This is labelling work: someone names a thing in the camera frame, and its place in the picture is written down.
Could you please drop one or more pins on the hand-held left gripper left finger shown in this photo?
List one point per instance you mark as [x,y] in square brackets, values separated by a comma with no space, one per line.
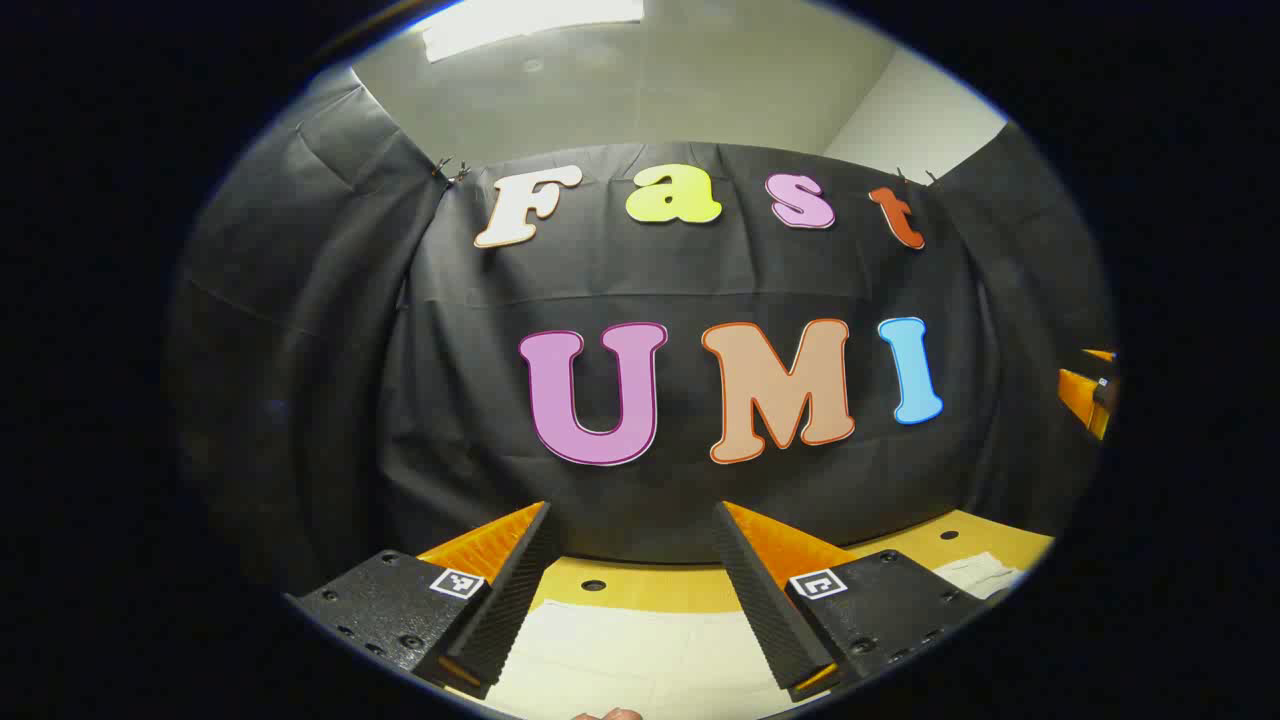
[515,590]

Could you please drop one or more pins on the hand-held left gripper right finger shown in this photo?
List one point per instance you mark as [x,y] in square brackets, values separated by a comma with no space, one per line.
[765,600]

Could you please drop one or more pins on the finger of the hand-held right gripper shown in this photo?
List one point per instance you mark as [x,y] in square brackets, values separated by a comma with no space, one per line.
[1082,400]

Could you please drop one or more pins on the white jeans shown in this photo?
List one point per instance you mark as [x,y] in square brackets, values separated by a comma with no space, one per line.
[640,660]

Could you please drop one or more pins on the small metal clip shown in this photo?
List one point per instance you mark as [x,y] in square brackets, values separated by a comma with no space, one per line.
[450,170]
[915,178]

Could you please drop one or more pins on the black backdrop cloth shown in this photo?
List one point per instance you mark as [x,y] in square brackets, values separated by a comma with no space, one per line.
[650,275]

